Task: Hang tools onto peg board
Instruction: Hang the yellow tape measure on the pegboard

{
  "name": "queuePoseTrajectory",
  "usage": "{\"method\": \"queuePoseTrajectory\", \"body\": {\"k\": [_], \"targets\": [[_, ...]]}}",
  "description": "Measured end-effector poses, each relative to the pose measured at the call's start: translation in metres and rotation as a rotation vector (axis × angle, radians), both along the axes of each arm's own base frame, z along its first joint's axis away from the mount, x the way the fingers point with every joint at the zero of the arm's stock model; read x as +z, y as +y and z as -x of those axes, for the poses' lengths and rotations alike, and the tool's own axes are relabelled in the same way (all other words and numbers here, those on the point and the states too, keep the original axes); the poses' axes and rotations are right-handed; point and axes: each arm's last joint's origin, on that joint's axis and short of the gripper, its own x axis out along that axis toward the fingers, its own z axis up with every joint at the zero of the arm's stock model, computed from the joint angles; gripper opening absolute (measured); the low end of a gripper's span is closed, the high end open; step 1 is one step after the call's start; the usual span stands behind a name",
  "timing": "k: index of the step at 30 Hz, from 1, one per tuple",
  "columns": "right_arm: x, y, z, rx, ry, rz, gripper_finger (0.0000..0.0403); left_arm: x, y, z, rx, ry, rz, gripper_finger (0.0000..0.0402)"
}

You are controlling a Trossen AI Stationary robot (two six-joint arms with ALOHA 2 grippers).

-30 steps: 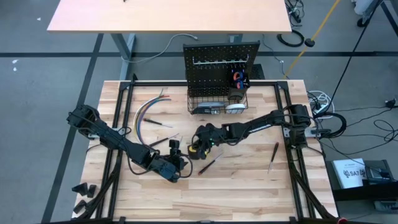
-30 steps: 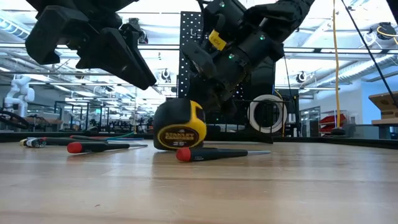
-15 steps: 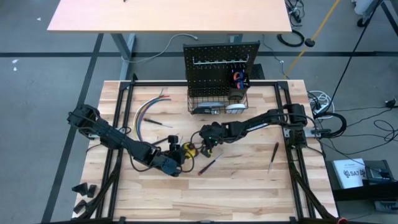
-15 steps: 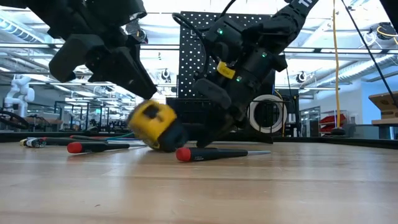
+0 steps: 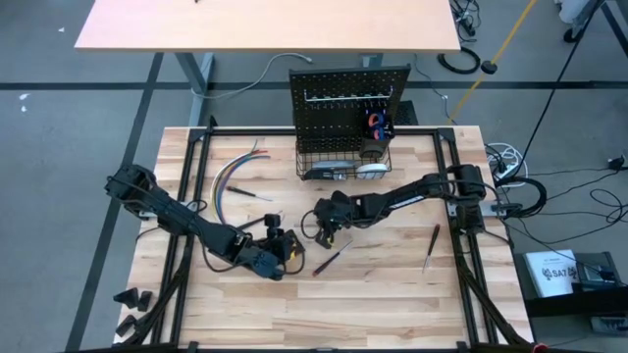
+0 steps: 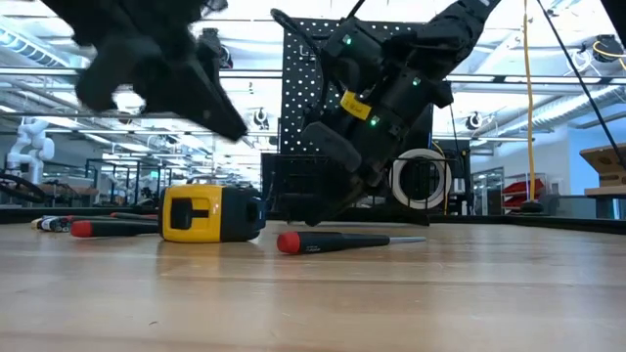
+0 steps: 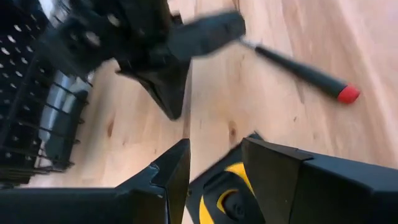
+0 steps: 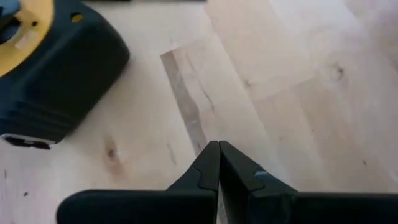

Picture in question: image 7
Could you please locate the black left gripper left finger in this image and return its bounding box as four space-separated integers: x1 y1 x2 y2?
0 138 192 224

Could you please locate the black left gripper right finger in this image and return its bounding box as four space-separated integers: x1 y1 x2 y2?
241 136 398 224

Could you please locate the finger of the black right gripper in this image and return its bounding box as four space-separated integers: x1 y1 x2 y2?
167 11 246 60
116 58 192 121

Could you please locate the yellow black Stanley tape measure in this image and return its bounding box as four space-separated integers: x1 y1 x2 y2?
186 132 265 224

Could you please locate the black screwdriver red cap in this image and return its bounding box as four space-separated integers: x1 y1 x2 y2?
241 39 361 105

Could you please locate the black metal pegboard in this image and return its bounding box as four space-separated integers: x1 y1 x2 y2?
0 0 50 184

